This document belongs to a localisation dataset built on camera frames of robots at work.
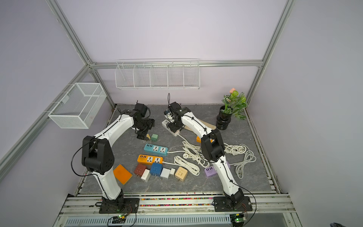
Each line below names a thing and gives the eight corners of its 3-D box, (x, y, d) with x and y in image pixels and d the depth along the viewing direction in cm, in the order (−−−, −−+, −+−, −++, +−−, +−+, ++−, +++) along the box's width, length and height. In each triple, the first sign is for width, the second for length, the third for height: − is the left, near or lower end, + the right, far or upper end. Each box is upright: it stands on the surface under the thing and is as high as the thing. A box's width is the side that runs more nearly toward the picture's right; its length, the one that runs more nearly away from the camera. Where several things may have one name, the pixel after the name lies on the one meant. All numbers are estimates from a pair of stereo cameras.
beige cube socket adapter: (175, 181, 81) (174, 179, 79) (175, 168, 86) (175, 166, 83) (187, 181, 81) (187, 179, 79) (187, 168, 86) (187, 166, 83)
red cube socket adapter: (135, 176, 84) (133, 174, 81) (137, 166, 88) (135, 163, 85) (145, 176, 84) (143, 174, 81) (147, 166, 88) (145, 163, 85)
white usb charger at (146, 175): (141, 180, 82) (140, 178, 79) (146, 170, 86) (145, 168, 83) (147, 182, 81) (146, 180, 79) (152, 172, 85) (151, 170, 82)
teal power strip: (143, 152, 96) (142, 150, 93) (146, 145, 99) (145, 143, 96) (166, 155, 94) (166, 153, 91) (168, 148, 97) (168, 146, 95)
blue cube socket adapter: (150, 174, 85) (149, 172, 82) (155, 163, 90) (153, 160, 86) (159, 176, 85) (158, 174, 81) (163, 165, 89) (162, 162, 85)
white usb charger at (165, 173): (160, 176, 85) (159, 175, 83) (163, 168, 88) (163, 167, 86) (167, 179, 84) (167, 178, 82) (170, 170, 87) (170, 169, 85)
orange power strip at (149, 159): (138, 163, 91) (136, 161, 88) (139, 156, 94) (138, 154, 91) (162, 163, 91) (162, 161, 88) (163, 156, 94) (163, 154, 91)
